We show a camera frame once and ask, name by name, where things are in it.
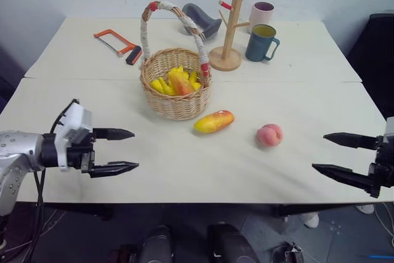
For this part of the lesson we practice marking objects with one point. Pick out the pink peach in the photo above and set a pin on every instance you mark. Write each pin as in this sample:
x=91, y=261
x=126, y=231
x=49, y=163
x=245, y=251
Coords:
x=270, y=135

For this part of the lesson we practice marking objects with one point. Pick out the wooden mug tree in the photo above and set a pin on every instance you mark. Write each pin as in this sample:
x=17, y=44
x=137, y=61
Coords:
x=229, y=44

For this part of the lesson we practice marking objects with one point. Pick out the pink mug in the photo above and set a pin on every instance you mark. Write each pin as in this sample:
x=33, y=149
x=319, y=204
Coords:
x=260, y=18

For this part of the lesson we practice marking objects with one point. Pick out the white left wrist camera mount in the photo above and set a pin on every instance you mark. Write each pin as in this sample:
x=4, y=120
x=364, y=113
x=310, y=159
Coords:
x=75, y=118

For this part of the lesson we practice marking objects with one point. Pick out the yellow red mango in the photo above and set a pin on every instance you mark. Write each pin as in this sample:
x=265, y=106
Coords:
x=214, y=121

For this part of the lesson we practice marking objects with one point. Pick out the dark rounded shape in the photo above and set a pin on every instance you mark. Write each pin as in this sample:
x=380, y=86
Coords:
x=157, y=244

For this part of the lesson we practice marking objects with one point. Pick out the black table frame bar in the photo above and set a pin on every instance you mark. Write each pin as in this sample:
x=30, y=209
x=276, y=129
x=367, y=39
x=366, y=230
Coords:
x=323, y=209

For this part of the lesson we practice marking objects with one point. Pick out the yellow banana bunch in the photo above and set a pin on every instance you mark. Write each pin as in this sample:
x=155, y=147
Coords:
x=161, y=87

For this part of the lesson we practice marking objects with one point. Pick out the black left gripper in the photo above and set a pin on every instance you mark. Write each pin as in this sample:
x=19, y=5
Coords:
x=77, y=155

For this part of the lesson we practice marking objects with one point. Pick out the orange yellow mango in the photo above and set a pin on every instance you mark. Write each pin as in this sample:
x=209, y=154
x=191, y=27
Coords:
x=181, y=83

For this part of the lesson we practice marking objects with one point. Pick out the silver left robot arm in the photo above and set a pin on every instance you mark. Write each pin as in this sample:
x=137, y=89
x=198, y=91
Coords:
x=18, y=152

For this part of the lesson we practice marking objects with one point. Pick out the blue mug yellow inside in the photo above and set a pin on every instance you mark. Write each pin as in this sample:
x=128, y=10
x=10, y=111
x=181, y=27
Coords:
x=260, y=44

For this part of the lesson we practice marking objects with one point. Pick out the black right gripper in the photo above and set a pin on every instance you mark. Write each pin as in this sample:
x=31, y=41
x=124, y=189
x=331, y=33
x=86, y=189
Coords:
x=383, y=164

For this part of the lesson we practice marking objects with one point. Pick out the yellow starfruit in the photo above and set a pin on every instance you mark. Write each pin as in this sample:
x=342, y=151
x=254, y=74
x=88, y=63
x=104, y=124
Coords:
x=192, y=77

